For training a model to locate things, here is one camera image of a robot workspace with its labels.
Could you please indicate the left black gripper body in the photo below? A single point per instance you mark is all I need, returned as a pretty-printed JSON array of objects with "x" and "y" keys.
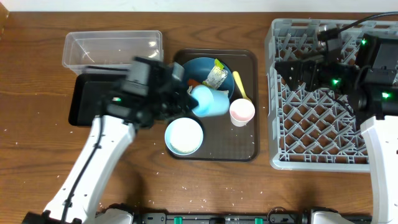
[{"x": 175, "y": 97}]

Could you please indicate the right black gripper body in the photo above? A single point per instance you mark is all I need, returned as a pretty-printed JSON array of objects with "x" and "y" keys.
[{"x": 298, "y": 73}]

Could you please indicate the light blue bowl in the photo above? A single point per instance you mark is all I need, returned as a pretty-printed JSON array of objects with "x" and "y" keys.
[{"x": 183, "y": 136}]

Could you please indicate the light blue plastic cup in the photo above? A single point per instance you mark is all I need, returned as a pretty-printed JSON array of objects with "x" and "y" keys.
[{"x": 210, "y": 102}]

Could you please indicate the yellow plastic spoon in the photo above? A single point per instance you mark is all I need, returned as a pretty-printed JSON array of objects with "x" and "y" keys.
[{"x": 240, "y": 86}]

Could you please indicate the pink plastic cup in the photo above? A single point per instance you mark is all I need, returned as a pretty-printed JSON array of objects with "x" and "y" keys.
[{"x": 241, "y": 111}]

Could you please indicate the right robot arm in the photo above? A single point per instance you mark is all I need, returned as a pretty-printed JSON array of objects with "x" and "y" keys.
[{"x": 372, "y": 94}]

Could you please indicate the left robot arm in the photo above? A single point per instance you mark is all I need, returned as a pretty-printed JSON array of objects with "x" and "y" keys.
[{"x": 121, "y": 115}]

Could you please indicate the grey dishwasher rack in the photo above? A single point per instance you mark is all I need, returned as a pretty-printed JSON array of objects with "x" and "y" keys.
[{"x": 315, "y": 130}]

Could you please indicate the orange carrot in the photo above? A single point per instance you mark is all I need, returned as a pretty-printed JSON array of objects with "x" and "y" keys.
[{"x": 192, "y": 83}]

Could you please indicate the dark blue plate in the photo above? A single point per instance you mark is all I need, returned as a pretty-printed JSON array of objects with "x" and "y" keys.
[{"x": 199, "y": 68}]

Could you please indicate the silver green snack wrapper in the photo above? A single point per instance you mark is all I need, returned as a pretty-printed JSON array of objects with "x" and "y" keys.
[{"x": 216, "y": 76}]

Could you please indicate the crumpled white tissue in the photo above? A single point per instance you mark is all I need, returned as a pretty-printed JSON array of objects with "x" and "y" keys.
[{"x": 225, "y": 92}]

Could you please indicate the brown serving tray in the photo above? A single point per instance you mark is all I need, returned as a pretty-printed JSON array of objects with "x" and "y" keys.
[{"x": 222, "y": 140}]

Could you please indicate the black rectangular tray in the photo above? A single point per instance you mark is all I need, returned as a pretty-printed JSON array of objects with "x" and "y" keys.
[{"x": 88, "y": 90}]

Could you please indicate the clear plastic bin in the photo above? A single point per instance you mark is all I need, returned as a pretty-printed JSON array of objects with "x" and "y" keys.
[{"x": 113, "y": 49}]

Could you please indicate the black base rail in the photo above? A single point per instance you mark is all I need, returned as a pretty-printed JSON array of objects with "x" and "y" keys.
[{"x": 274, "y": 218}]

